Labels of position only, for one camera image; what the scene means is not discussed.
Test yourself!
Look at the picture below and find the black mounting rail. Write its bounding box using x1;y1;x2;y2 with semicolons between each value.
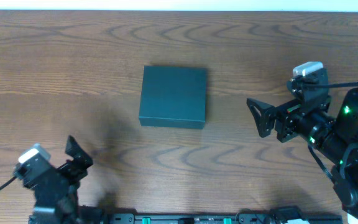
28;205;344;224

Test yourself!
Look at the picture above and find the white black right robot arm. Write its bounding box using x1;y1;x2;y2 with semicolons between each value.
247;88;358;219

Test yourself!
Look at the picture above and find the dark green gift box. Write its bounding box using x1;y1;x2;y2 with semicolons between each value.
139;65;208;129

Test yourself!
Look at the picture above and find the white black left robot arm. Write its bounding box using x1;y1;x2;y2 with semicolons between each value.
26;136;108;223

